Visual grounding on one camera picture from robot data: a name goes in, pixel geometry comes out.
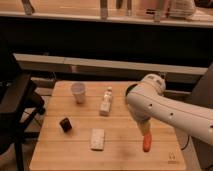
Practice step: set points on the white rectangular sponge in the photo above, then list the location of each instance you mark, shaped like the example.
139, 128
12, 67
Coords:
97, 139

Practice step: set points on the green round bowl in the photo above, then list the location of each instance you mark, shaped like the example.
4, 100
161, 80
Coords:
129, 89

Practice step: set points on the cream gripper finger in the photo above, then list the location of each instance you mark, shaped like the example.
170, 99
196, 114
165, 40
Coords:
144, 127

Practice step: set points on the black office chair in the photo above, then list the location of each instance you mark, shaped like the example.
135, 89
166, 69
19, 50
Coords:
19, 103

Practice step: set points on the orange carrot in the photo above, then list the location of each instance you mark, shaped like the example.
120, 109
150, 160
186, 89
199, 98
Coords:
147, 142

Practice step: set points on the white paper cup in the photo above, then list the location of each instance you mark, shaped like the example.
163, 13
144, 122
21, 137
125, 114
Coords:
79, 90

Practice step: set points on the white plastic bottle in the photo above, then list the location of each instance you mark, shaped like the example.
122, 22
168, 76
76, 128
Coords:
106, 102

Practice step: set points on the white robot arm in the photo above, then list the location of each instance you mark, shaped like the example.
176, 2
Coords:
147, 98

